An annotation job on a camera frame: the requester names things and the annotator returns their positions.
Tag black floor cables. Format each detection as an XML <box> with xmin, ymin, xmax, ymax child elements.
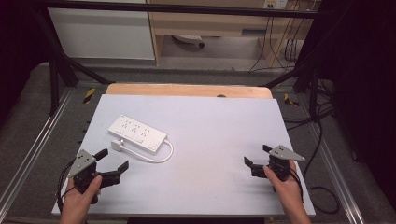
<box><xmin>281</xmin><ymin>77</ymin><xmax>341</xmax><ymax>216</ymax></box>

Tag person's right hand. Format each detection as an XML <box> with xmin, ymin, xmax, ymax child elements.
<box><xmin>262</xmin><ymin>160</ymin><xmax>305</xmax><ymax>213</ymax></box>

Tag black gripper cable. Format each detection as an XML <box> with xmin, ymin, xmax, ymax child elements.
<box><xmin>56</xmin><ymin>160</ymin><xmax>77</xmax><ymax>214</ymax></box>
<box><xmin>289</xmin><ymin>167</ymin><xmax>305</xmax><ymax>203</ymax></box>

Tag wooden board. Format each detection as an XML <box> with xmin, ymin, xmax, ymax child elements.
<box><xmin>105</xmin><ymin>82</ymin><xmax>274</xmax><ymax>100</ymax></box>

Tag person's left hand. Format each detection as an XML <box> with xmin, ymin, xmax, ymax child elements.
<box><xmin>59</xmin><ymin>175</ymin><xmax>104</xmax><ymax>219</ymax></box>

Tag black curtain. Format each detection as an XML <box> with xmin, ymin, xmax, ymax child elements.
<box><xmin>306</xmin><ymin>0</ymin><xmax>396</xmax><ymax>213</ymax></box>
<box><xmin>0</xmin><ymin>0</ymin><xmax>52</xmax><ymax>125</ymax></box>

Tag metal floor rail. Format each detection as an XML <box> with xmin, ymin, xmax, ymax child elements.
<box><xmin>0</xmin><ymin>88</ymin><xmax>75</xmax><ymax>220</ymax></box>
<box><xmin>306</xmin><ymin>119</ymin><xmax>366</xmax><ymax>224</ymax></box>

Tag grey power strip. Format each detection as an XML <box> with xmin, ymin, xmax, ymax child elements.
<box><xmin>172</xmin><ymin>34</ymin><xmax>206</xmax><ymax>49</ymax></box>

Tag white cabinet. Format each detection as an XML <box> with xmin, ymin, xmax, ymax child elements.
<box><xmin>47</xmin><ymin>7</ymin><xmax>156</xmax><ymax>61</ymax></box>

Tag white plug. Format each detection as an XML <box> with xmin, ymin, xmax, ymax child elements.
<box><xmin>110</xmin><ymin>138</ymin><xmax>125</xmax><ymax>153</ymax></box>

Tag hanging black cables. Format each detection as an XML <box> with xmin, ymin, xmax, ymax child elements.
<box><xmin>247</xmin><ymin>14</ymin><xmax>304</xmax><ymax>74</ymax></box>

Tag white power cable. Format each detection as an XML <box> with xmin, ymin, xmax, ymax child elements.
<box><xmin>121</xmin><ymin>139</ymin><xmax>175</xmax><ymax>164</ymax></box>

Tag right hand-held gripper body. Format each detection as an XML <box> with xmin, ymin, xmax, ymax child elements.
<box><xmin>250</xmin><ymin>144</ymin><xmax>306</xmax><ymax>182</ymax></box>

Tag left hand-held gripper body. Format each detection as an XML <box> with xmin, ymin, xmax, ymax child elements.
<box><xmin>67</xmin><ymin>149</ymin><xmax>121</xmax><ymax>194</ymax></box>

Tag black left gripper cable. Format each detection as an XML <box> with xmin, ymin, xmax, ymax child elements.
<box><xmin>56</xmin><ymin>160</ymin><xmax>77</xmax><ymax>214</ymax></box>

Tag black metal frame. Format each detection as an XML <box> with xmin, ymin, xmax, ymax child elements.
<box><xmin>29</xmin><ymin>0</ymin><xmax>331</xmax><ymax>118</ymax></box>

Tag white power strip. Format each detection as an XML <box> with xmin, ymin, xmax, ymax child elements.
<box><xmin>107</xmin><ymin>114</ymin><xmax>168</xmax><ymax>156</ymax></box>

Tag white wall socket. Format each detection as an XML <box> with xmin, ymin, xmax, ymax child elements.
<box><xmin>262</xmin><ymin>0</ymin><xmax>290</xmax><ymax>10</ymax></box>

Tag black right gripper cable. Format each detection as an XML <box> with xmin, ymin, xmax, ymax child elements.
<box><xmin>289</xmin><ymin>167</ymin><xmax>305</xmax><ymax>203</ymax></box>

